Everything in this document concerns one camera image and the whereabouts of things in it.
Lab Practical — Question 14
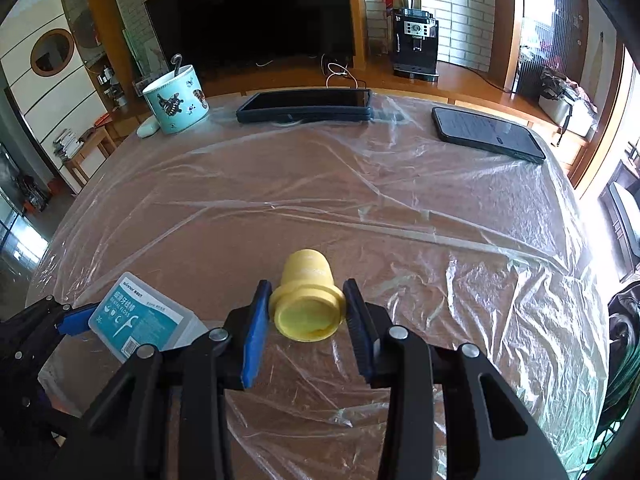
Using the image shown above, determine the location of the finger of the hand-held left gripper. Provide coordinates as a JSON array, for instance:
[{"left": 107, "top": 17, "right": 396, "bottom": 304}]
[
  {"left": 0, "top": 294, "right": 101, "bottom": 348},
  {"left": 0, "top": 342, "right": 57, "bottom": 411}
]

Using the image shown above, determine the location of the teal dental floss box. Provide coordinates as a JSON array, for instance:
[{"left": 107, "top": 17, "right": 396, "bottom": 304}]
[{"left": 88, "top": 271, "right": 208, "bottom": 365}]

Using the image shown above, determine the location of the black smartphone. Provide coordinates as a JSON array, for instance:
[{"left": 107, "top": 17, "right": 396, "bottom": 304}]
[{"left": 431, "top": 106, "right": 547, "bottom": 164}]

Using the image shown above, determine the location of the teal patterned mug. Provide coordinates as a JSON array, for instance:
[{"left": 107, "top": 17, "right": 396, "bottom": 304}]
[{"left": 142, "top": 64, "right": 211, "bottom": 136}]

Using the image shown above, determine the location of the white charging cable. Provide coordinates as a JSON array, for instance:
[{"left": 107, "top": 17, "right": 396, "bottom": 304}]
[{"left": 322, "top": 57, "right": 368, "bottom": 92}]

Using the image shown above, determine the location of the white bag with black strap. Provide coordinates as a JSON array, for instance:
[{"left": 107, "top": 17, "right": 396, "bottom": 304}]
[{"left": 539, "top": 69, "right": 598, "bottom": 147}]

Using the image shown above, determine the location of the round wooden mirror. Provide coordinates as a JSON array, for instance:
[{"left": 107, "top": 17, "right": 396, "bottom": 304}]
[{"left": 30, "top": 28, "right": 76, "bottom": 77}]

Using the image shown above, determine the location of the black television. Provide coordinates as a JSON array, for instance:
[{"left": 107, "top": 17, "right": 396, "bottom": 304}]
[{"left": 144, "top": 0, "right": 357, "bottom": 96}]

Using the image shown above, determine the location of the shelf of small bottles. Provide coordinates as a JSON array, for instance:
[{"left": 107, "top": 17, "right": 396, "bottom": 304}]
[{"left": 95, "top": 55, "right": 128, "bottom": 108}]

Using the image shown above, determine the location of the stack of books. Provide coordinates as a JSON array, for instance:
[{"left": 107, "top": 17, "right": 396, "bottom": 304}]
[{"left": 52, "top": 128, "right": 85, "bottom": 162}]

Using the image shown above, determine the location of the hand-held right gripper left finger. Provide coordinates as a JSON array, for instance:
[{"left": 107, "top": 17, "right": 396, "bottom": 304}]
[{"left": 82, "top": 280, "right": 273, "bottom": 480}]

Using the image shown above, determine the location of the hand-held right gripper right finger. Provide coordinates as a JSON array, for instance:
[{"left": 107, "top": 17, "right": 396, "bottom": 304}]
[{"left": 342, "top": 279, "right": 571, "bottom": 480}]

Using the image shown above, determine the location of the wooden side table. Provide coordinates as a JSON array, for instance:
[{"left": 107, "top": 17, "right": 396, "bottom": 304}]
[{"left": 62, "top": 125, "right": 118, "bottom": 196}]

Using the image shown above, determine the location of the black coffee machine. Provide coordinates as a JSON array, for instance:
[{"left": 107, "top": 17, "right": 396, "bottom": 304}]
[{"left": 390, "top": 7, "right": 441, "bottom": 82}]

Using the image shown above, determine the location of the yellow plastic cup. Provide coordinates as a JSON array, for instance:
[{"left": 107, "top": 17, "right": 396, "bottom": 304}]
[{"left": 270, "top": 248, "right": 347, "bottom": 343}]

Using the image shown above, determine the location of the wooden sideboard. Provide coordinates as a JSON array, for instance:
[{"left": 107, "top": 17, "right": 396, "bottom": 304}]
[{"left": 95, "top": 52, "right": 601, "bottom": 181}]

